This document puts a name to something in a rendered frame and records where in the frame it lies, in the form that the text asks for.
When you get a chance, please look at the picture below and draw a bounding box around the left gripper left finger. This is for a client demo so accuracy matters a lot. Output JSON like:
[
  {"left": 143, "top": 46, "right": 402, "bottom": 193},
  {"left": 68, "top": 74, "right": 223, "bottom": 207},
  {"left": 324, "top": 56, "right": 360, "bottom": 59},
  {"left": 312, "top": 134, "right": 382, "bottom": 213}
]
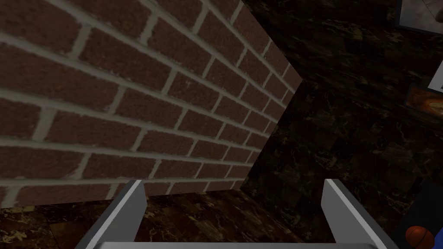
[{"left": 74, "top": 179, "right": 148, "bottom": 249}]

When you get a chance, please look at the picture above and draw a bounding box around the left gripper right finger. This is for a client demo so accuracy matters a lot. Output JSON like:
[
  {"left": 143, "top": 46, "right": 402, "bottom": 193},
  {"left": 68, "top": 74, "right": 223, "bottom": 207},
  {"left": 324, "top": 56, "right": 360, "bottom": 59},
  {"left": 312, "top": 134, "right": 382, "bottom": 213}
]
[{"left": 321, "top": 179, "right": 398, "bottom": 249}]

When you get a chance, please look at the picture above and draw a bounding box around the orange and brown wall picture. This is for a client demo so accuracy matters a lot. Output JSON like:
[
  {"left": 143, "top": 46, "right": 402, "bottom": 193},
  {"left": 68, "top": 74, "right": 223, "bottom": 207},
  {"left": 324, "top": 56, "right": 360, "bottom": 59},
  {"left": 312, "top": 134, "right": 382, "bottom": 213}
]
[{"left": 404, "top": 84, "right": 443, "bottom": 119}]

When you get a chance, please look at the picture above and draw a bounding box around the white wall picture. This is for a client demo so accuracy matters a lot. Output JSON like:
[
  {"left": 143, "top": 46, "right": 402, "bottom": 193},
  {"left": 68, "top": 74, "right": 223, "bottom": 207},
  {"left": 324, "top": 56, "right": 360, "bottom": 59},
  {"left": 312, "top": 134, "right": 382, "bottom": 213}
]
[{"left": 427, "top": 60, "right": 443, "bottom": 93}]

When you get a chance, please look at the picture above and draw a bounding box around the pale grey framed wall picture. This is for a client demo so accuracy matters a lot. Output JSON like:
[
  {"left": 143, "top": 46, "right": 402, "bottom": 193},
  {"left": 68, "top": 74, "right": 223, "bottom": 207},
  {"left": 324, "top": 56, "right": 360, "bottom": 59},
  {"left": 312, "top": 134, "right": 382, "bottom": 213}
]
[{"left": 395, "top": 0, "right": 443, "bottom": 34}]

